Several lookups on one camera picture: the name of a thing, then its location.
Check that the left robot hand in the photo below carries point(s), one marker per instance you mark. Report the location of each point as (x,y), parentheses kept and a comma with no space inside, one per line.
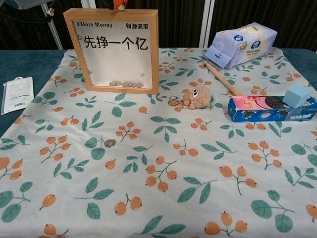
(115,3)

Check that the wooden stick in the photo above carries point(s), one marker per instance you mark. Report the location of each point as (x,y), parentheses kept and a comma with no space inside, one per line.
(223,79)

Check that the floral print tablecloth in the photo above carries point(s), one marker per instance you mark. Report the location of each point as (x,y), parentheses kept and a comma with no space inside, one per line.
(173,161)

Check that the white partition post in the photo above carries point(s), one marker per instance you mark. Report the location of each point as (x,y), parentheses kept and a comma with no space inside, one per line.
(82,3)
(53,32)
(206,22)

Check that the blue cookie box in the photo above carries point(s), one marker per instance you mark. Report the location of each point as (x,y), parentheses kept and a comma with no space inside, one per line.
(260,111)

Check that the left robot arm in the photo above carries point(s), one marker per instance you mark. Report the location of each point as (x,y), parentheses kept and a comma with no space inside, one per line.
(32,3)

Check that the wooden frame money box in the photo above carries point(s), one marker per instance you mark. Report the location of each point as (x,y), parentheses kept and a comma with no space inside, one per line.
(74,49)

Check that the light blue cube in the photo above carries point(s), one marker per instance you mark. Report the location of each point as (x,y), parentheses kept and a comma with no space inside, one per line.
(296,98)

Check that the white packaged accessory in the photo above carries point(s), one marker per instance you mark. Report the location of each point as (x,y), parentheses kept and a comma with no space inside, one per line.
(17,94)

